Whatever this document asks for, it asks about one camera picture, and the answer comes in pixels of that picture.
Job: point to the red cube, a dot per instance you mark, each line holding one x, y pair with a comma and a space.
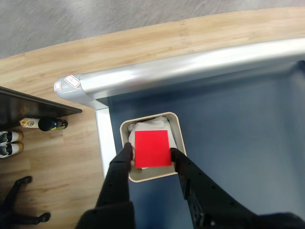
152, 149

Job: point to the pale metal table frame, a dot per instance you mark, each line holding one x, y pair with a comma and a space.
166, 71

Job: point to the black office chair base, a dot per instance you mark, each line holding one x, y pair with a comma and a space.
14, 210

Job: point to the white red-edged sticker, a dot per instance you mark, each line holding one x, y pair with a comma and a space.
72, 80
57, 86

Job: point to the gold capped bottle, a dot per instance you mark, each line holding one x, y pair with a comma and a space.
28, 123

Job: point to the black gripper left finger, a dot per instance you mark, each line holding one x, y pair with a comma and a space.
114, 190

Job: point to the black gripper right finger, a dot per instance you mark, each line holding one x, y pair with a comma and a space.
209, 205

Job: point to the white black shoe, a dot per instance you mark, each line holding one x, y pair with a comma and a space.
10, 150
10, 137

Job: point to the black spray can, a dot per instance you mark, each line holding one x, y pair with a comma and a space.
52, 124

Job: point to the beige open box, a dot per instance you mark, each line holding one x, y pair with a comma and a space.
152, 177

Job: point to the dark brown shelf board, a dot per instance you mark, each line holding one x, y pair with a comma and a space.
28, 105

